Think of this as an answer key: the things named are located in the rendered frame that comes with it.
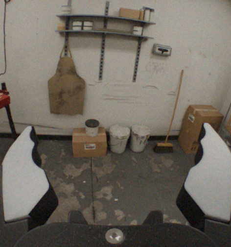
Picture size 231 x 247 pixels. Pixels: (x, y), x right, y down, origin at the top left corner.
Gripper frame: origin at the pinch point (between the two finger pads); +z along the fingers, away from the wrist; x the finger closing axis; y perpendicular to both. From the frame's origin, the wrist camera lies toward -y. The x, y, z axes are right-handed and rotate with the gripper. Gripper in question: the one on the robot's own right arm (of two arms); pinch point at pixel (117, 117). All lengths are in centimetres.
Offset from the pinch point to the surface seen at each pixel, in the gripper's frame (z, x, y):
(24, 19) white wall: 186, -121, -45
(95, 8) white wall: 200, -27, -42
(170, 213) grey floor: 69, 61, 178
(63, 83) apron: 191, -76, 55
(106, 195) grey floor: 96, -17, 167
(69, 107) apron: 189, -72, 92
